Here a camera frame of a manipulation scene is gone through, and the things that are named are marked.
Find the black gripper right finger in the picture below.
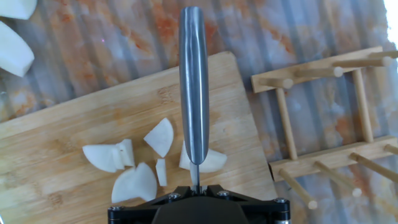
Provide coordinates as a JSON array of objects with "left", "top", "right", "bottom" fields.
[{"left": 200, "top": 185, "right": 292, "bottom": 224}]

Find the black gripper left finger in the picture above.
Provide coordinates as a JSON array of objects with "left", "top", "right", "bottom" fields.
[{"left": 108, "top": 185, "right": 197, "bottom": 224}]

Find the white radish piece being sliced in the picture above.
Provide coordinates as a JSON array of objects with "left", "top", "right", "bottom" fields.
[{"left": 198, "top": 148, "right": 228, "bottom": 174}]

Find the long white radish chunk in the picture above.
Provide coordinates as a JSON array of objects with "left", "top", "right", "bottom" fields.
[{"left": 0, "top": 21, "right": 35, "bottom": 78}]

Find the wooden peg dish rack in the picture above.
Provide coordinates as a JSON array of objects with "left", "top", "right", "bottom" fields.
[{"left": 251, "top": 45, "right": 398, "bottom": 210}]

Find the wooden cutting board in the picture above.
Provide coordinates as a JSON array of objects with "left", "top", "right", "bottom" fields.
[{"left": 0, "top": 51, "right": 279, "bottom": 224}]

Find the marble pattern plastic mat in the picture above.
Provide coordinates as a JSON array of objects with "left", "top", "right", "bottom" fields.
[{"left": 0, "top": 0, "right": 398, "bottom": 224}]

